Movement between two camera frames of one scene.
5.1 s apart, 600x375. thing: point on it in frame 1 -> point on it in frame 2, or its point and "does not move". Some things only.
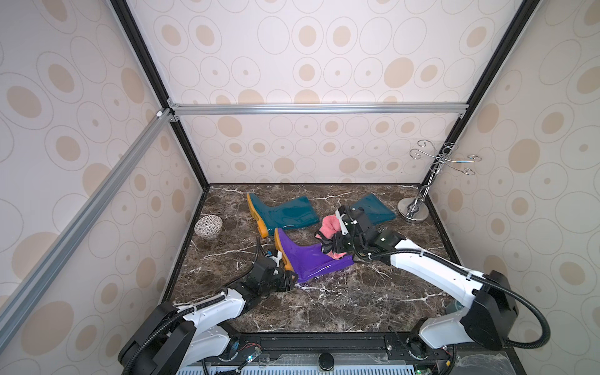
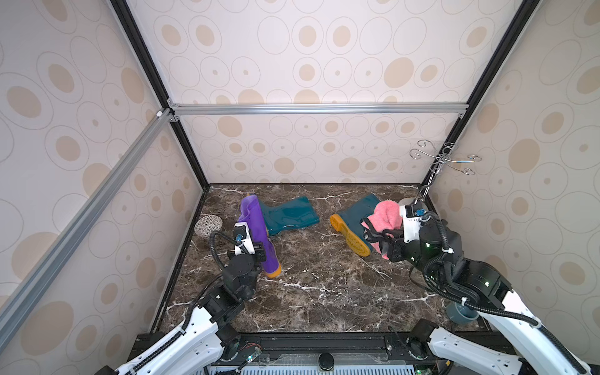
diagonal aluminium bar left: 12,305 does not move
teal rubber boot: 296,212 does not move
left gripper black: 287,280 -> 258,251
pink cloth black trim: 330,225 -> 387,216
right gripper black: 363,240 -> 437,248
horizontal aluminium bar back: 318,108 does not move
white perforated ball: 208,226 does not move
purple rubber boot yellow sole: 307,261 -> 251,212
